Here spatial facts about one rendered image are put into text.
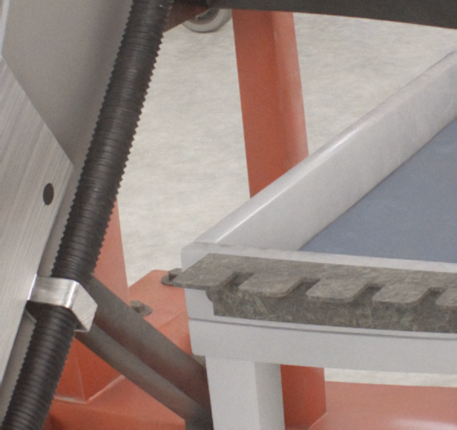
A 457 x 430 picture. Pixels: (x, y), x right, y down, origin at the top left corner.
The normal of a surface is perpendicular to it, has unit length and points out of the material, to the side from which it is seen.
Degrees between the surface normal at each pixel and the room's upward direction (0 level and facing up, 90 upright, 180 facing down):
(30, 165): 90
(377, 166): 90
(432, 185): 0
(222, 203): 0
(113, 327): 90
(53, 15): 90
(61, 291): 40
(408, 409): 0
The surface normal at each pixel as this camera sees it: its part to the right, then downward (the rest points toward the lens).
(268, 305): -0.46, 0.33
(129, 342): 0.88, 0.07
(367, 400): -0.09, -0.94
